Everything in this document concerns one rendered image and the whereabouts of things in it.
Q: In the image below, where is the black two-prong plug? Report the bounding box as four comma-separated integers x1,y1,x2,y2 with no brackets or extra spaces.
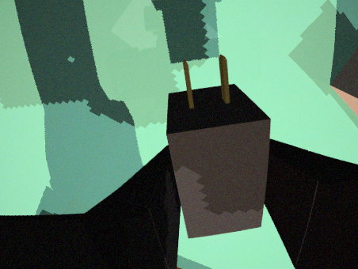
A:
166,54,271,239

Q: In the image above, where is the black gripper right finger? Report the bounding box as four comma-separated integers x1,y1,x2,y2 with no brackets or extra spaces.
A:
265,138,358,269

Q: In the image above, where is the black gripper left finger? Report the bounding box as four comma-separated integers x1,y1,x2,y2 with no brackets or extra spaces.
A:
0,145,181,269

